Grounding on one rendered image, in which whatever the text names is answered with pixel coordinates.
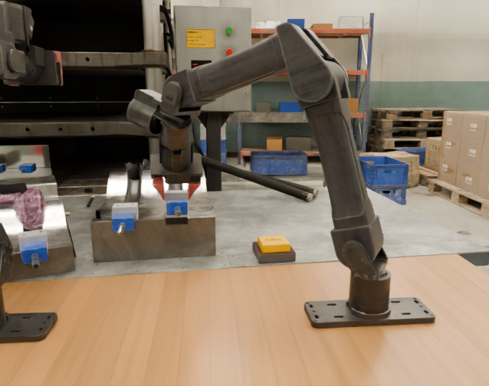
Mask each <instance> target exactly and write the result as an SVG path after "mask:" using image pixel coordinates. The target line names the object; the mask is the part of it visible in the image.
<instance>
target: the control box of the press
mask: <svg viewBox="0 0 489 386"><path fill-rule="evenodd" d="M172 30H173V31H174V45H175V67H176V73H178V72H180V71H182V70H185V69H193V68H195V67H198V66H201V65H203V64H209V63H212V62H214V61H218V60H220V59H222V58H224V57H227V56H229V55H231V54H234V53H236V52H239V51H241V50H244V49H245V48H248V47H250V46H251V8H242V7H217V6H191V5H174V6H173V19H172ZM234 112H251V85H248V86H246V87H242V88H240V89H237V90H234V91H231V92H230V93H226V94H225V95H224V96H221V97H219V98H217V99H216V101H214V102H212V103H208V104H205V105H204V106H202V110H201V112H200V114H196V116H197V117H198V118H199V120H200V121H201V123H202V125H203V126H204V127H205V128H206V157H208V158H210V159H214V160H216V161H219V162H222V138H221V128H222V127H223V125H224V123H225V121H226V120H227V118H228V117H229V116H231V115H232V114H234ZM193 141H194V147H195V148H196V149H197V151H198V153H200V154H201V155H203V156H204V154H203V151H202V150H201V148H200V146H199V144H198V143H197V142H196V141H195V140H194V138H193ZM203 168H204V171H205V181H206V188H207V191H221V190H222V172H221V171H219V170H216V169H213V168H210V167H208V166H205V165H203Z"/></svg>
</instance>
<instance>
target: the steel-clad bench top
mask: <svg viewBox="0 0 489 386"><path fill-rule="evenodd" d="M316 189H318V190H319V191H318V195H317V197H316V198H315V197H312V200H311V202H308V201H304V200H301V199H299V198H295V197H293V196H290V195H286V194H284V193H282V192H279V191H275V190H273V189H262V190H241V191H207V194H208V200H209V202H210V204H213V205H214V208H213V211H214V214H215V240H216V255H215V256H203V257H179V258H166V259H152V260H128V261H114V262H101V263H94V258H93V248H92V240H91V230H90V222H91V220H92V219H93V217H94V215H95V214H96V210H99V209H100V208H101V207H102V205H103V204H104V202H105V199H106V195H95V197H94V199H93V201H92V203H91V205H90V207H87V204H88V202H89V200H90V199H91V197H92V196H74V197H58V198H59V200H60V199H61V200H62V203H63V206H64V212H70V216H67V217H66V219H67V224H68V227H69V229H70V232H71V238H72V241H73V245H74V251H75V254H76V257H74V267H75V270H73V271H68V272H63V273H55V274H50V275H45V276H36V277H32V278H27V279H23V280H14V281H9V282H6V283H16V282H28V281H40V280H63V279H75V278H87V277H99V276H122V275H134V274H147V273H170V272H182V271H194V270H217V269H229V268H241V267H264V266H277V265H288V264H301V263H324V262H336V261H339V260H338V258H337V256H336V253H335V250H334V246H333V241H332V237H331V234H330V232H331V231H332V229H334V226H333V220H332V214H331V204H330V197H329V193H328V190H327V187H325V188H316ZM366 190H367V193H368V196H369V199H370V201H371V202H372V206H373V210H374V214H375V215H378V216H379V220H380V224H381V227H382V232H383V237H384V242H383V246H382V247H383V249H384V251H385V252H386V255H387V257H388V258H396V257H418V256H431V255H442V254H475V253H487V252H489V249H488V248H486V247H484V246H482V245H480V244H478V243H476V242H474V241H472V240H470V239H468V238H466V237H464V236H462V235H460V234H458V233H456V232H454V231H452V230H450V229H448V228H446V227H444V226H442V225H440V224H438V223H436V222H434V221H432V220H430V219H428V218H426V217H424V216H422V215H420V214H418V213H416V212H414V211H412V210H410V209H408V208H406V207H404V206H402V205H400V204H398V203H396V202H394V201H392V200H390V199H388V198H386V197H384V196H382V195H380V194H378V193H376V192H374V191H372V190H370V189H368V188H366ZM274 235H284V236H285V238H286V239H287V241H288V242H289V243H290V245H291V247H292V248H293V249H294V251H295V252H296V260H295V261H287V262H274V263H259V262H258V259H257V257H256V256H255V254H254V252H253V250H252V243H253V242H257V241H258V237H260V236H274ZM229 262H230V263H229ZM230 264H231V265H230Z"/></svg>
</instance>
